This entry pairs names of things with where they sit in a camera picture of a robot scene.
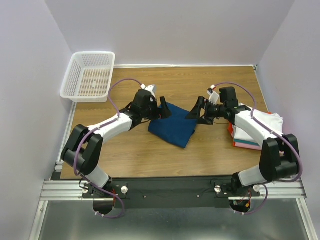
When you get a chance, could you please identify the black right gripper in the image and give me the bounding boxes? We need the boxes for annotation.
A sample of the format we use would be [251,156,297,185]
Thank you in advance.
[185,95,226,126]

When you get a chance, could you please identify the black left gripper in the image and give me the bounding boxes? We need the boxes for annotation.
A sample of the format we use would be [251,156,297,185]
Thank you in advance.
[141,96,172,120]

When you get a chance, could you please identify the blue t-shirt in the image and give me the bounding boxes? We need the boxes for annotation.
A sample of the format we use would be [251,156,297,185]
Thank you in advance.
[148,103,197,149]

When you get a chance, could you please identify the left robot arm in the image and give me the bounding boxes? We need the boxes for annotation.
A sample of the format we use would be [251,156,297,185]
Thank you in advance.
[60,89,172,198]

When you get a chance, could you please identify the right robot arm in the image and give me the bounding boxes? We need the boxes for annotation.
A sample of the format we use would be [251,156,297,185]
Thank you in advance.
[186,84,303,196]

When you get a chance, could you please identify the pink folded t-shirt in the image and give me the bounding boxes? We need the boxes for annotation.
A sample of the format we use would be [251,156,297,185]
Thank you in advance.
[236,142,262,151]

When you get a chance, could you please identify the white folded t-shirt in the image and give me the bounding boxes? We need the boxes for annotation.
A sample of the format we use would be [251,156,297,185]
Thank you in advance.
[231,110,284,149]

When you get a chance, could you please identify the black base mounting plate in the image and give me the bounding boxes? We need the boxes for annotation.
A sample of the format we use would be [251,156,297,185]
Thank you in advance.
[82,176,261,210]

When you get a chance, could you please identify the white plastic laundry basket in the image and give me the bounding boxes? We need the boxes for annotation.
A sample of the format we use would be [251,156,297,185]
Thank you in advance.
[60,51,116,103]

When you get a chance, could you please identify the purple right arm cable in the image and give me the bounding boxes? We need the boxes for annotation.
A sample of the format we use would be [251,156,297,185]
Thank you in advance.
[208,82,305,216]

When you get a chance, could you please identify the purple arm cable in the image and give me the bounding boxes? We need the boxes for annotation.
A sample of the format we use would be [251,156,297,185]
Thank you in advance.
[73,78,148,219]
[208,82,305,216]

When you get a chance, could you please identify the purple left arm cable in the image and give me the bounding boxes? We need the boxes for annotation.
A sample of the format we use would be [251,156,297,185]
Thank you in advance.
[73,78,148,219]

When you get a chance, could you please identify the aluminium frame rail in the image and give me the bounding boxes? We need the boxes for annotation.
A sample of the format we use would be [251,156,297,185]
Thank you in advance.
[40,180,307,201]

